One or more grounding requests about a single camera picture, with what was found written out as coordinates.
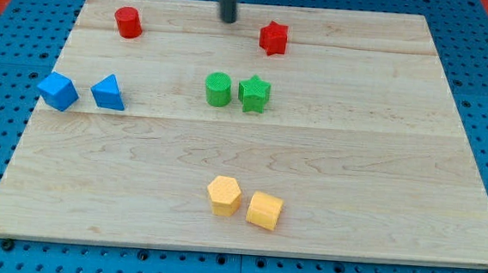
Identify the blue triangle block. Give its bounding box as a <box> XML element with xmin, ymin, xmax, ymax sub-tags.
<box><xmin>90</xmin><ymin>74</ymin><xmax>125</xmax><ymax>111</ymax></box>

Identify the red star block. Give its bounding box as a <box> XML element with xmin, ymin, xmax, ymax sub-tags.
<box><xmin>259</xmin><ymin>21</ymin><xmax>289</xmax><ymax>56</ymax></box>

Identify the yellow tipped hexagon block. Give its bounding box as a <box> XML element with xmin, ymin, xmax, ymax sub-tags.
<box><xmin>246</xmin><ymin>191</ymin><xmax>284</xmax><ymax>231</ymax></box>

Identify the blue cube block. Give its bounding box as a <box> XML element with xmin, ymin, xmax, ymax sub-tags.
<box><xmin>37</xmin><ymin>71</ymin><xmax>79</xmax><ymax>112</ymax></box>

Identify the red cylinder block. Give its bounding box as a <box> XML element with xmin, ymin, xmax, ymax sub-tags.
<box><xmin>114</xmin><ymin>6</ymin><xmax>142</xmax><ymax>39</ymax></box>

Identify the green star block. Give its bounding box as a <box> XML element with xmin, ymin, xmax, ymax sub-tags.
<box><xmin>238</xmin><ymin>76</ymin><xmax>271</xmax><ymax>113</ymax></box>

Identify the wooden board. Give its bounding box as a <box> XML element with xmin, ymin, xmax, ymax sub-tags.
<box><xmin>0</xmin><ymin>0</ymin><xmax>488</xmax><ymax>269</ymax></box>

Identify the green cylinder block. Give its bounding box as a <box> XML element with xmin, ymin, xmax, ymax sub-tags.
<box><xmin>205</xmin><ymin>72</ymin><xmax>232</xmax><ymax>107</ymax></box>

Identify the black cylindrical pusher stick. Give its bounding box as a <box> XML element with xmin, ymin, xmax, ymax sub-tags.
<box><xmin>218</xmin><ymin>0</ymin><xmax>238</xmax><ymax>24</ymax></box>

